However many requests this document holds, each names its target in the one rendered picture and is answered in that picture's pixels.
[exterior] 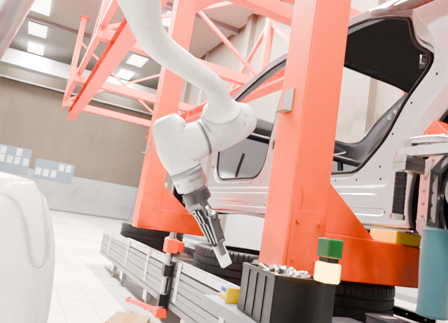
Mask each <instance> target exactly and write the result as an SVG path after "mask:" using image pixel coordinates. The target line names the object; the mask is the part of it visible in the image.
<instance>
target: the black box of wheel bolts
mask: <svg viewBox="0 0 448 323"><path fill-rule="evenodd" d="M315 288H316V280H315V279H314V276H312V275H309V274H308V272H307V271H297V270H294V268H293V267H290V268H288V267H286V266H282V265H281V264H279V265H276V264H271V265H269V266H268V265H266V264H265V263H264V262H262V263H259V264H253V263H247V262H243V273H242V278H241V286H240V291H239V300H238V305H237V308H238V309H240V310H241V311H242V312H244V313H245V314H246V315H248V316H249V317H250V318H252V319H254V321H256V322H257V323H311V322H312V316H313V305H314V299H315Z"/></svg>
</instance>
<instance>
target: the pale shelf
mask: <svg viewBox="0 0 448 323"><path fill-rule="evenodd" d="M201 305H202V306H204V307H206V308H207V309H208V310H210V311H212V312H213V313H215V314H216V315H218V316H220V317H221V318H222V319H224V320H226V321H228V322H229V323H257V322H256V321H254V319H252V318H250V317H249V316H248V315H246V314H245V313H244V312H242V311H241V310H240V309H238V308H237V305H238V304H229V303H225V299H223V298H221V297H220V296H216V295H206V294H204V295H203V297H202V302H201Z"/></svg>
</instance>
